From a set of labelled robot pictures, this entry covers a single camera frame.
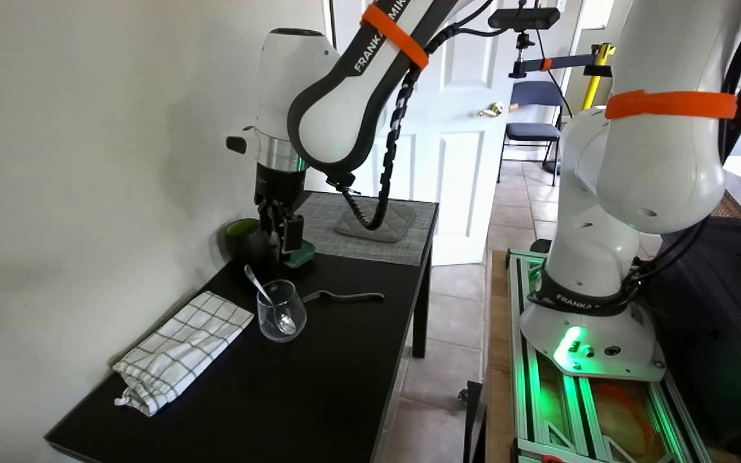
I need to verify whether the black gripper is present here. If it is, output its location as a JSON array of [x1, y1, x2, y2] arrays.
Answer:
[[255, 167, 309, 260]]

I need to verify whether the clear glass cup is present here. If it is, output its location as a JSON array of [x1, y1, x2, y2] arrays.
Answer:
[[251, 279, 309, 345]]

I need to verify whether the grey woven placemat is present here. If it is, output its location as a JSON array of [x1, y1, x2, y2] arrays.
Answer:
[[291, 191, 439, 269]]

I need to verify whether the dark green bowl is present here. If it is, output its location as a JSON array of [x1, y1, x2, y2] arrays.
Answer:
[[216, 217, 265, 266]]

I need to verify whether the grey quilted pot holder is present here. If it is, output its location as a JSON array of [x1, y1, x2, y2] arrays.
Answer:
[[331, 198, 416, 248]]

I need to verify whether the white checkered dish towel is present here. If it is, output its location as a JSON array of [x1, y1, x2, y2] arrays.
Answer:
[[109, 289, 256, 419]]

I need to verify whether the white panel door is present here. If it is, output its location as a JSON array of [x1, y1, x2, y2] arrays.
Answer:
[[333, 0, 509, 269]]

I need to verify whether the black metal stand foot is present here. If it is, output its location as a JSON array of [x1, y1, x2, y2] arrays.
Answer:
[[458, 382, 486, 463]]

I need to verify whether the blue chair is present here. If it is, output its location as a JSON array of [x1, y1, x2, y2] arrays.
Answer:
[[497, 78, 566, 189]]

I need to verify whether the yellow stand with hazard tape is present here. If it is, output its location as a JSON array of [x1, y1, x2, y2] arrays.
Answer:
[[575, 42, 623, 125]]

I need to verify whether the black side table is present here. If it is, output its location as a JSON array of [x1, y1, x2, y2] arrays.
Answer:
[[642, 215, 741, 463]]

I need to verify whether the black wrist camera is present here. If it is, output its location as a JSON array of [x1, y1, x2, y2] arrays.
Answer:
[[327, 164, 358, 194]]

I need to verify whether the black braided cable bundle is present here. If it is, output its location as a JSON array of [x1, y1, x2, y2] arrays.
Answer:
[[340, 67, 421, 231]]

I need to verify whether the orange velcro strap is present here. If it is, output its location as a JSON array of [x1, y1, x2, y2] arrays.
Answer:
[[605, 89, 741, 125], [359, 2, 431, 73]]

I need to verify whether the black stereo camera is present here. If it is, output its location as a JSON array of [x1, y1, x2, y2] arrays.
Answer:
[[486, 6, 562, 35]]

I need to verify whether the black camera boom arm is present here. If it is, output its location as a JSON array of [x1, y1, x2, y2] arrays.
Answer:
[[506, 46, 611, 82]]

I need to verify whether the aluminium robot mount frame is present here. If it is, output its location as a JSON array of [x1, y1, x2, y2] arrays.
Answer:
[[506, 251, 711, 463]]

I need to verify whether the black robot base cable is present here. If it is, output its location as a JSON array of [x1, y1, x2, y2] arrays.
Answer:
[[633, 204, 715, 289]]

